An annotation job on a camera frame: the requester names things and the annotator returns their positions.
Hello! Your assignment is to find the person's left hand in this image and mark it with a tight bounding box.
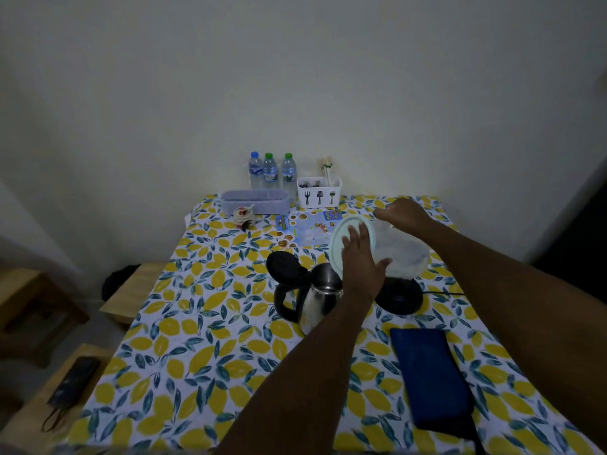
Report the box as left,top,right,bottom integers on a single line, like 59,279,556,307
341,222,393,303

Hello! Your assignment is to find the person's right hand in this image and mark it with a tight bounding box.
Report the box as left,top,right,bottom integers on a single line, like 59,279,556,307
373,197,435,238

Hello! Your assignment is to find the clear plastic container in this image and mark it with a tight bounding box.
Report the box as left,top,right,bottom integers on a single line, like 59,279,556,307
372,220,431,280

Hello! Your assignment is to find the light green round lid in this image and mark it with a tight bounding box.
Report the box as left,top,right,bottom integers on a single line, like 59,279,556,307
328,214,377,280

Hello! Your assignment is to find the person's left forearm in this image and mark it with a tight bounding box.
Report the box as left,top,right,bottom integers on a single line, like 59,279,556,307
212,296,376,455

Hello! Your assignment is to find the person's right forearm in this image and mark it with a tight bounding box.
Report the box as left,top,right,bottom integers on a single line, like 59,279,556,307
423,219,607,452

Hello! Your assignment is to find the black kettle base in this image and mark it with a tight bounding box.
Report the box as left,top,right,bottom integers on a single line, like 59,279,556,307
374,276,425,316

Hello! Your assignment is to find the white cutlery holder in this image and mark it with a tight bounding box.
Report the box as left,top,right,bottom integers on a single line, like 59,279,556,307
297,176,343,209

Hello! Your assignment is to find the stainless steel electric kettle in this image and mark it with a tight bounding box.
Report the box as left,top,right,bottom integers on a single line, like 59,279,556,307
266,251,345,336

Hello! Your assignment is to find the blue snack packet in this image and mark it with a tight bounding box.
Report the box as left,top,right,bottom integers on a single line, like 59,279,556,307
274,210,345,250

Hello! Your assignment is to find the green cap water bottle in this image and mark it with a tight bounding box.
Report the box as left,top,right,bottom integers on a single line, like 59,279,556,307
282,153,298,195
263,153,279,189

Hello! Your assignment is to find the dark blue folded cloth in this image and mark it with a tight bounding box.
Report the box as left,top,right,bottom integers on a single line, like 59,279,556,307
389,327,477,434

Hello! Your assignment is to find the lavender plastic container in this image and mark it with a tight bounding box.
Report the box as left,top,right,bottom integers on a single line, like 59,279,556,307
218,188,291,216

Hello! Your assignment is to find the blue cap water bottle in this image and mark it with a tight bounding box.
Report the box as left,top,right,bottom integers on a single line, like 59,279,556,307
248,152,264,189

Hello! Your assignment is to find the lemon print tablecloth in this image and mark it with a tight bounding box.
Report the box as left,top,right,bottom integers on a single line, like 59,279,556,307
62,194,604,455

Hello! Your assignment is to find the wooden stool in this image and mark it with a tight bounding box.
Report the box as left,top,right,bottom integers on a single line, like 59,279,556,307
0,268,90,370
0,344,115,455
99,263,167,326

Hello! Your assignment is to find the black bag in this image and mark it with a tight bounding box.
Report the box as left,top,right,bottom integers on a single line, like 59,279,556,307
101,264,142,303

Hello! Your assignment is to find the black power bank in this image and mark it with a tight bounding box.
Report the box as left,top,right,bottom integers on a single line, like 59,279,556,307
47,356,102,409

